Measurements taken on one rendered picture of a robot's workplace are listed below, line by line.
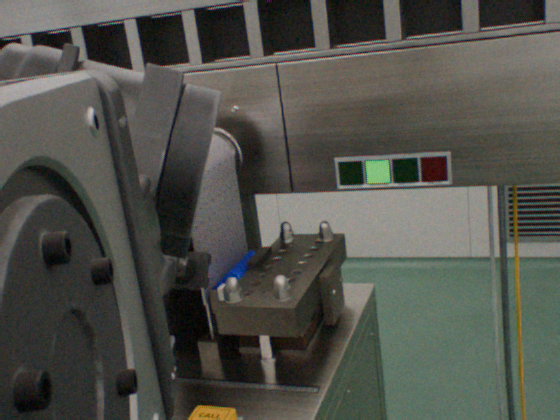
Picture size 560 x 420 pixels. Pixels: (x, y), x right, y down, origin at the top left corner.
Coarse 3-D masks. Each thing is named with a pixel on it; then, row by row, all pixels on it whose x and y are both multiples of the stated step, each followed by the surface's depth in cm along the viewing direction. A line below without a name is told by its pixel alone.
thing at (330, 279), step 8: (328, 264) 135; (336, 264) 134; (328, 272) 130; (336, 272) 134; (320, 280) 129; (328, 280) 129; (336, 280) 134; (328, 288) 129; (336, 288) 134; (328, 296) 130; (336, 296) 134; (328, 304) 130; (336, 304) 133; (328, 312) 131; (336, 312) 133; (328, 320) 131; (336, 320) 133
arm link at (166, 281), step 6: (168, 258) 95; (174, 258) 96; (168, 264) 93; (174, 264) 96; (168, 270) 92; (174, 270) 97; (162, 276) 87; (168, 276) 93; (174, 276) 99; (162, 282) 85; (168, 282) 95; (174, 282) 99; (162, 288) 86; (168, 288) 96; (162, 294) 90; (174, 342) 69
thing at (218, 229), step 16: (224, 192) 134; (208, 208) 127; (224, 208) 134; (240, 208) 142; (208, 224) 126; (224, 224) 133; (240, 224) 141; (192, 240) 121; (208, 240) 126; (224, 240) 133; (240, 240) 141; (224, 256) 133; (240, 256) 141; (224, 272) 133; (208, 288) 126
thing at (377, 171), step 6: (366, 162) 138; (372, 162) 138; (378, 162) 138; (384, 162) 137; (366, 168) 139; (372, 168) 138; (378, 168) 138; (384, 168) 138; (372, 174) 139; (378, 174) 138; (384, 174) 138; (372, 180) 139; (378, 180) 139; (384, 180) 138
